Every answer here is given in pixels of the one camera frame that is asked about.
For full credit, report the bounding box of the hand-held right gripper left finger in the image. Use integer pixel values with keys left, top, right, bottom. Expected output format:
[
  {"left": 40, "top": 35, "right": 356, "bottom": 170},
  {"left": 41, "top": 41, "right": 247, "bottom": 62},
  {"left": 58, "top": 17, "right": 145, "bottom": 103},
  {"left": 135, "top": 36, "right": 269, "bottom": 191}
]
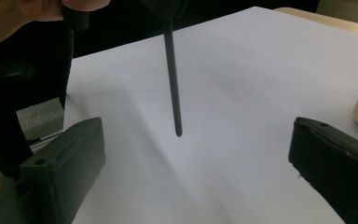
[{"left": 19, "top": 117, "right": 106, "bottom": 224}]

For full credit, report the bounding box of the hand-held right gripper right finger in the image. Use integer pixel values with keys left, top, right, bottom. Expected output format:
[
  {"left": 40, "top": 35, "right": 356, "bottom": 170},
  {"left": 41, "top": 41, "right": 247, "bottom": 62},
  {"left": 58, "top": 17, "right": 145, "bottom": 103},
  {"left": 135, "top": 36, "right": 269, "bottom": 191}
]
[{"left": 288, "top": 116, "right": 358, "bottom": 224}]

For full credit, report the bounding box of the thin black eyebrow brush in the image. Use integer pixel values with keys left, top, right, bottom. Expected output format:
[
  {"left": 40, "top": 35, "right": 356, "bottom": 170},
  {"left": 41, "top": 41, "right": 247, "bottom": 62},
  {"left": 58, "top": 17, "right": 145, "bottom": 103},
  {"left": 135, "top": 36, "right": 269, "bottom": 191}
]
[{"left": 163, "top": 19, "right": 184, "bottom": 138}]

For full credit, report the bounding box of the white table mat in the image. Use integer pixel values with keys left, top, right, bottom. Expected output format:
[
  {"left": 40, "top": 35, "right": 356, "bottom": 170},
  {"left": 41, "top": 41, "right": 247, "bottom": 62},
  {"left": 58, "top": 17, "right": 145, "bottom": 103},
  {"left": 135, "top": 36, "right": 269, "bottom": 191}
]
[{"left": 62, "top": 6, "right": 358, "bottom": 224}]

